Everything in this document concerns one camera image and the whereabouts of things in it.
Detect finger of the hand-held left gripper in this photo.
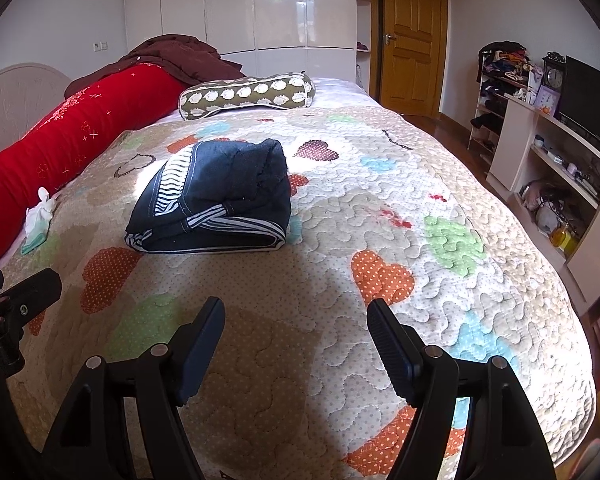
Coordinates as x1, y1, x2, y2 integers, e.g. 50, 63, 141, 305
0, 268, 63, 328

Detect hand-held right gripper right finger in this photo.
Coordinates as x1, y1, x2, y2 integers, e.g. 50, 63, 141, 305
367, 298, 553, 480

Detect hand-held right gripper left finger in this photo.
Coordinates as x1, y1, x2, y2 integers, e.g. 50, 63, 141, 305
42, 296, 226, 480

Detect teal cloth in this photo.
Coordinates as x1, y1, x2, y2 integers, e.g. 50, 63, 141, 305
20, 230, 48, 255

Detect white tissue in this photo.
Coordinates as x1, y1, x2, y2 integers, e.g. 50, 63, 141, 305
24, 187, 56, 236

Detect heart patterned quilt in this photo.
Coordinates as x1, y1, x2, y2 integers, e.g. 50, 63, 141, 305
0, 106, 598, 480

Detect red bolster pillow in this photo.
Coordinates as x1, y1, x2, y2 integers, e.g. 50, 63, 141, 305
0, 71, 188, 268

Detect white round appliance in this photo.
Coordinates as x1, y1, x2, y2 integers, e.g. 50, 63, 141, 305
537, 205, 561, 233

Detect yellow bottle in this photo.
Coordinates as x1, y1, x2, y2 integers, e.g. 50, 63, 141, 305
551, 225, 578, 256

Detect beige headboard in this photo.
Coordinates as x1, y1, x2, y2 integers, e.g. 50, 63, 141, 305
0, 63, 72, 158

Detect cream television cabinet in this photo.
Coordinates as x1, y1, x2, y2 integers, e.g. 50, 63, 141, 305
485, 95, 600, 303

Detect green patterned bolster pillow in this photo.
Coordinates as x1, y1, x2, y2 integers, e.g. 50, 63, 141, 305
179, 72, 317, 121

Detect shoe rack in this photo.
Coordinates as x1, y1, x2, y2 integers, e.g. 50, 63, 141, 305
467, 41, 536, 156

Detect brown blanket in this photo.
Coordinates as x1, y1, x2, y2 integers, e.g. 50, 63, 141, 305
64, 34, 246, 101

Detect wooden door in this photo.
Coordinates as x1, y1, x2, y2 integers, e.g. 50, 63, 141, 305
377, 0, 448, 118

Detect dark table clock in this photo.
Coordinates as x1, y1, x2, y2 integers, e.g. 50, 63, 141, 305
542, 51, 567, 88

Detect black television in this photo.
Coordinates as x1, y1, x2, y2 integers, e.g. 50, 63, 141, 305
557, 55, 600, 148

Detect white open shelf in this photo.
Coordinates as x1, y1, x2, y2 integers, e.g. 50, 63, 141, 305
355, 0, 372, 91

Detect white glossy wardrobe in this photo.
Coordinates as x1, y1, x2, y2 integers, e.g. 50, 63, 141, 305
125, 0, 357, 81

